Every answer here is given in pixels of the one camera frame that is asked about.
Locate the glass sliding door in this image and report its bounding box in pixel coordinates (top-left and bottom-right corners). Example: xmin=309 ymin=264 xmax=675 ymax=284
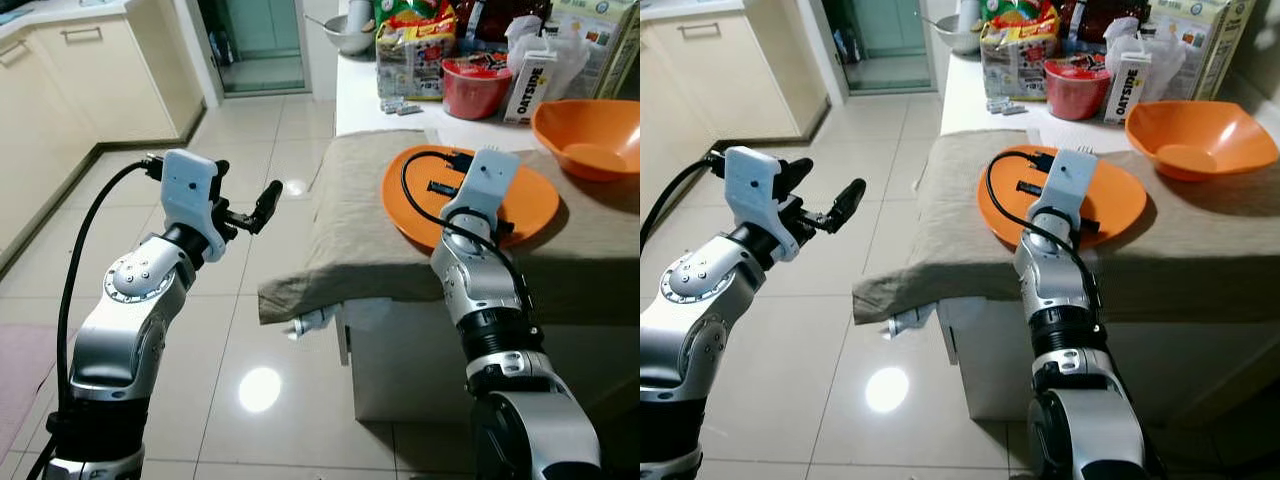
xmin=196 ymin=0 xmax=313 ymax=99
xmin=822 ymin=0 xmax=936 ymax=99

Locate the white table bracket knob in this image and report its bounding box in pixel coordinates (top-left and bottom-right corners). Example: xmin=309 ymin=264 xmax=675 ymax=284
xmin=882 ymin=306 xmax=939 ymax=341
xmin=284 ymin=308 xmax=339 ymax=343

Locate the white plastic bag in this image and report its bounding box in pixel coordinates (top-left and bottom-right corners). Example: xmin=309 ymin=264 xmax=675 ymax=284
xmin=1103 ymin=15 xmax=1189 ymax=103
xmin=505 ymin=14 xmax=593 ymax=99

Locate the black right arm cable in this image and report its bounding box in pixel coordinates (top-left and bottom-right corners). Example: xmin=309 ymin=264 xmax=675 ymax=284
xmin=400 ymin=149 xmax=533 ymax=306
xmin=985 ymin=149 xmax=1103 ymax=306

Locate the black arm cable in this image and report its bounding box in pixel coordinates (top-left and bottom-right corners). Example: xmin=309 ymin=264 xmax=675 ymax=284
xmin=640 ymin=152 xmax=727 ymax=251
xmin=400 ymin=149 xmax=533 ymax=306
xmin=985 ymin=149 xmax=1103 ymax=306
xmin=25 ymin=155 xmax=167 ymax=480

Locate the cream kitchen cabinet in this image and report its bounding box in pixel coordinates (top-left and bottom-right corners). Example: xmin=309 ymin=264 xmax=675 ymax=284
xmin=640 ymin=0 xmax=834 ymax=146
xmin=0 ymin=0 xmax=207 ymax=276

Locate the pink floor mat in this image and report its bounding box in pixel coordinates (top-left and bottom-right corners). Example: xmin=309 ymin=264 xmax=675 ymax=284
xmin=0 ymin=324 xmax=61 ymax=463

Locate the white Oatside milk carton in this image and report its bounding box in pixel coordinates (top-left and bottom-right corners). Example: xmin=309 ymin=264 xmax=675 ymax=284
xmin=1103 ymin=50 xmax=1154 ymax=127
xmin=502 ymin=48 xmax=559 ymax=127

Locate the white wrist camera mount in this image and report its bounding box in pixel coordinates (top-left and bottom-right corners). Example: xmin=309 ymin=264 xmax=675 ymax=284
xmin=722 ymin=146 xmax=803 ymax=264
xmin=160 ymin=149 xmax=232 ymax=264
xmin=1030 ymin=148 xmax=1102 ymax=227
xmin=440 ymin=148 xmax=521 ymax=227

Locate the colourful noodle multipack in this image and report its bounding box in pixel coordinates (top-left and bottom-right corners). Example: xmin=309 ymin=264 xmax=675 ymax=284
xmin=375 ymin=5 xmax=460 ymax=102
xmin=979 ymin=5 xmax=1061 ymax=100

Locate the orange plastic plate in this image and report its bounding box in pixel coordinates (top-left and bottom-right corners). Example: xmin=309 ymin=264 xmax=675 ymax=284
xmin=977 ymin=145 xmax=1149 ymax=252
xmin=381 ymin=145 xmax=562 ymax=252

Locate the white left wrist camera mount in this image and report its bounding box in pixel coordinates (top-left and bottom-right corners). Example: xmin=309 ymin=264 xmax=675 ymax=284
xmin=160 ymin=149 xmax=232 ymax=264
xmin=722 ymin=146 xmax=803 ymax=264

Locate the beige tablecloth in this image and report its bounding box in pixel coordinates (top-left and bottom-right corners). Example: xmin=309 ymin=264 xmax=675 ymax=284
xmin=257 ymin=128 xmax=641 ymax=327
xmin=852 ymin=129 xmax=1280 ymax=327

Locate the dark red snack bag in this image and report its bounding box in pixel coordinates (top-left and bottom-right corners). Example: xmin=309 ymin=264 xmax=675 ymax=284
xmin=1055 ymin=0 xmax=1151 ymax=59
xmin=455 ymin=0 xmax=553 ymax=59

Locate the printed cardboard box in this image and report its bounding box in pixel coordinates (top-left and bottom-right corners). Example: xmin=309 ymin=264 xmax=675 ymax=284
xmin=545 ymin=0 xmax=641 ymax=102
xmin=1145 ymin=0 xmax=1257 ymax=102

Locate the orange plastic bowl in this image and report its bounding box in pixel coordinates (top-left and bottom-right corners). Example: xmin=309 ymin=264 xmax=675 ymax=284
xmin=1125 ymin=99 xmax=1280 ymax=184
xmin=531 ymin=98 xmax=641 ymax=184

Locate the red instant noodle bowl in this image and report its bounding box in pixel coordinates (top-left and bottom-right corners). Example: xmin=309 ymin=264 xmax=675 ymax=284
xmin=1043 ymin=56 xmax=1114 ymax=122
xmin=441 ymin=56 xmax=515 ymax=122

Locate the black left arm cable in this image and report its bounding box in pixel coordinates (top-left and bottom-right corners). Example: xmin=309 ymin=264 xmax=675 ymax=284
xmin=640 ymin=152 xmax=727 ymax=251
xmin=25 ymin=155 xmax=167 ymax=480

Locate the white table base cabinet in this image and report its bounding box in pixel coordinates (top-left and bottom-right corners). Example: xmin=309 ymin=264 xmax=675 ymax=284
xmin=936 ymin=296 xmax=1280 ymax=426

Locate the metal mixing bowl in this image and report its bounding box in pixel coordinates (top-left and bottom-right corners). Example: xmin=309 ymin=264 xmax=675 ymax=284
xmin=305 ymin=12 xmax=378 ymax=57
xmin=920 ymin=12 xmax=986 ymax=56

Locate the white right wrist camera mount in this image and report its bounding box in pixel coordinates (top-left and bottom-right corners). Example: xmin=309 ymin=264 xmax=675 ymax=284
xmin=1030 ymin=148 xmax=1102 ymax=227
xmin=440 ymin=148 xmax=521 ymax=227

